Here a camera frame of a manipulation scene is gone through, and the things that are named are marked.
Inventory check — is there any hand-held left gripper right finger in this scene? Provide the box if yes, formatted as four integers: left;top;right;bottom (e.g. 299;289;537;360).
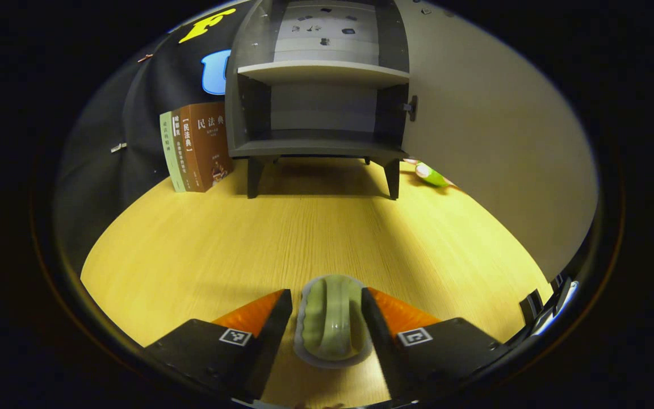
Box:
361;287;512;398

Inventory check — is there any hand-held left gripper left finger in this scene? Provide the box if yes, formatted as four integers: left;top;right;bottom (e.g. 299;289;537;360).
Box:
144;289;294;401

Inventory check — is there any grey cabinet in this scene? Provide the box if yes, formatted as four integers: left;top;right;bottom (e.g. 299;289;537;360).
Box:
225;0;418;201

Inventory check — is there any cabinet shelf board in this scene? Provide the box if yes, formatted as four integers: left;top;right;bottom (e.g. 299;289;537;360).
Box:
238;60;410;87

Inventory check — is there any green plastic object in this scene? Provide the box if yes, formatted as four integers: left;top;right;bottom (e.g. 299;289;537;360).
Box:
405;158;456;189

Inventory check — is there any thick brown book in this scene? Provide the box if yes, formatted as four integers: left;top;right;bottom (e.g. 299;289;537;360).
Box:
181;101;235;193

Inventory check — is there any light green book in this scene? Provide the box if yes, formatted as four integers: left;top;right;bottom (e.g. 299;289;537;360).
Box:
159;110;187;193

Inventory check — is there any black backdrop cloth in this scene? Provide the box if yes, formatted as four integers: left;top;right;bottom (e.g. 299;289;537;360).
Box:
53;5;248;273

